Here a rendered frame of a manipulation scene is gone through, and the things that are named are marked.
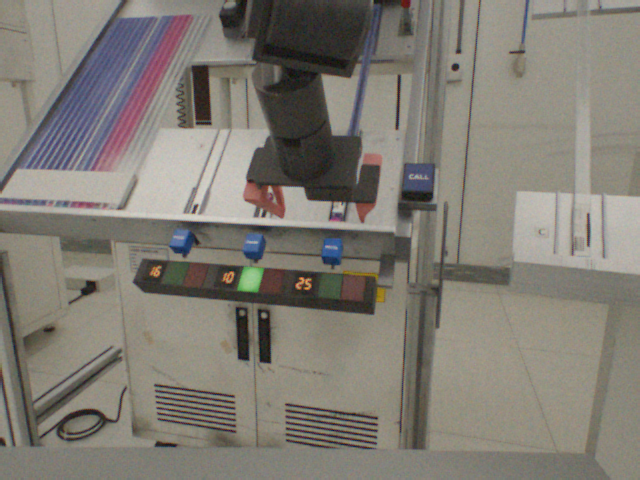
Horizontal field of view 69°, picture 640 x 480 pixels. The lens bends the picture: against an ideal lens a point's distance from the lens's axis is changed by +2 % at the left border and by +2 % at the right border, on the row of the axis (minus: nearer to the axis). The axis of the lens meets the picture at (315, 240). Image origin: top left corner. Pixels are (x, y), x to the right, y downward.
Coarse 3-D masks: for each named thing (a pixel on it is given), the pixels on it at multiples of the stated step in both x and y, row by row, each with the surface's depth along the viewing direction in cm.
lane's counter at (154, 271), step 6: (150, 264) 67; (156, 264) 66; (162, 264) 66; (150, 270) 66; (156, 270) 66; (162, 270) 66; (144, 276) 66; (150, 276) 66; (156, 276) 65; (162, 276) 65
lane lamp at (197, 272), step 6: (192, 264) 65; (198, 264) 65; (204, 264) 65; (192, 270) 65; (198, 270) 65; (204, 270) 65; (186, 276) 64; (192, 276) 64; (198, 276) 64; (204, 276) 64; (186, 282) 64; (192, 282) 64; (198, 282) 64
